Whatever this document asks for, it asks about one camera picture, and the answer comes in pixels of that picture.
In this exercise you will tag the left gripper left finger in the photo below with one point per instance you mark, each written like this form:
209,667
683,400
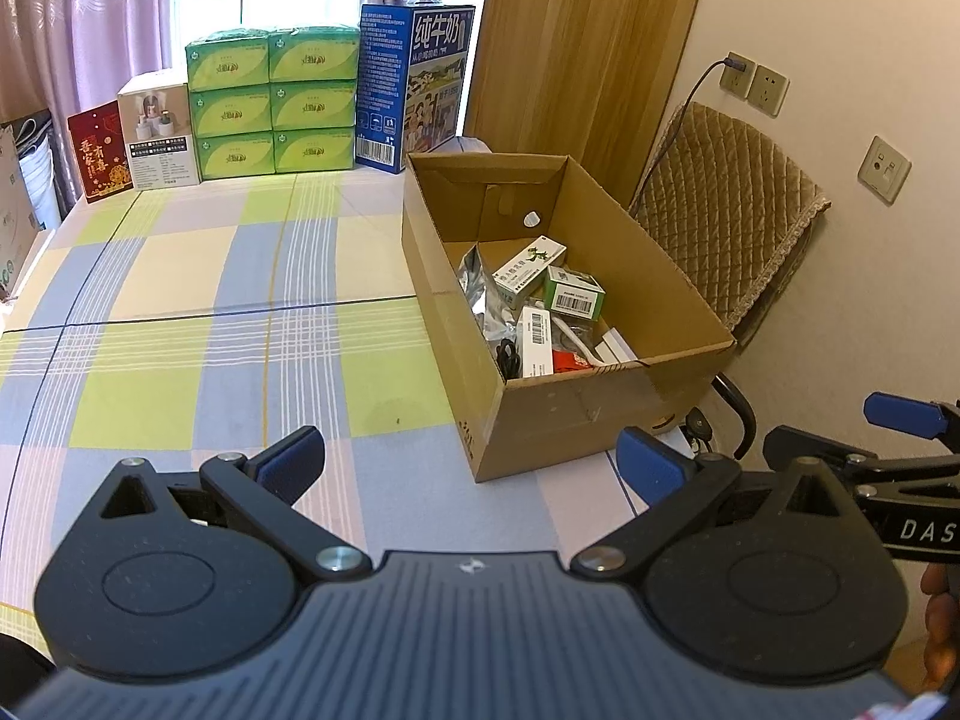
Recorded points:
168,574

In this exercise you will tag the pink curtain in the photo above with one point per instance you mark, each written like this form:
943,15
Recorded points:
70,55

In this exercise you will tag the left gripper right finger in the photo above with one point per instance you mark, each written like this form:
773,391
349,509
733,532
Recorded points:
773,577

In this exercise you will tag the green tissue pack middle right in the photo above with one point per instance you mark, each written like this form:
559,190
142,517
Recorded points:
311,105

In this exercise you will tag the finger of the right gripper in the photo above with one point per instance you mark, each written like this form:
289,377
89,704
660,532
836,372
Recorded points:
928,420
915,476

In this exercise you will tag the green medicine box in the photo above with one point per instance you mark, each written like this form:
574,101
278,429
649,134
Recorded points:
573,294

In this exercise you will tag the wooden door panel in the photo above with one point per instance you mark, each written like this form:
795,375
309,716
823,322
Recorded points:
582,78

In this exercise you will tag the white parrot ointment box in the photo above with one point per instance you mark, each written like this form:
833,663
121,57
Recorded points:
523,274

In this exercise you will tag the silver foil bag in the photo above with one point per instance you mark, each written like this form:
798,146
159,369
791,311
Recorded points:
487,305

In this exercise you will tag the red greeting envelope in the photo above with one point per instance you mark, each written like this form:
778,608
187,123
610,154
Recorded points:
99,148

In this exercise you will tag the green tissue pack middle left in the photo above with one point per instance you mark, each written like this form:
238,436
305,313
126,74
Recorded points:
231,111

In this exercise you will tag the green tissue pack bottom left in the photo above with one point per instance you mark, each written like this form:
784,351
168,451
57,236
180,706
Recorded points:
242,155

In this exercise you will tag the brown cardboard box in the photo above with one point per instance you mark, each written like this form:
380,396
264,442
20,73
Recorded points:
501,202

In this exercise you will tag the white square night light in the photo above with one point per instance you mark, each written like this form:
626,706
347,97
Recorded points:
613,349

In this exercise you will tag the white plastic spoon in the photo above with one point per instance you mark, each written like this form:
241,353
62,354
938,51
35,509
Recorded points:
574,339

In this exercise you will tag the white barcode medicine box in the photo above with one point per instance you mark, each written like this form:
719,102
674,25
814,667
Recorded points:
534,342

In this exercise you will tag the checkered tablecloth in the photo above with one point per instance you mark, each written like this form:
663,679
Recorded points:
177,324

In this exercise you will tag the white product box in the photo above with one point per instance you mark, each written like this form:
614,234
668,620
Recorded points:
155,120

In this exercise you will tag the quilted tan chair cover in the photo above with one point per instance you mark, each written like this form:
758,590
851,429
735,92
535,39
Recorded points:
732,210

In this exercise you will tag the green tissue pack bottom right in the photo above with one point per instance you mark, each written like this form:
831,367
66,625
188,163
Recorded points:
317,150

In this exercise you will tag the wall switch plate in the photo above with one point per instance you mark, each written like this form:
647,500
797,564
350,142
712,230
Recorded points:
884,170

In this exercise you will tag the wall power socket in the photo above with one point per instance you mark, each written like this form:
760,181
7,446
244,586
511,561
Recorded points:
764,89

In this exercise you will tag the operator hand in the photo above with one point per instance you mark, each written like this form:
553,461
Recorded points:
941,652

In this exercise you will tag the red snack packet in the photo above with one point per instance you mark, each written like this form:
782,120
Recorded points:
568,361

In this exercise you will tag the blue milk carton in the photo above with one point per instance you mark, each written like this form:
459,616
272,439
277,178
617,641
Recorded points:
411,69

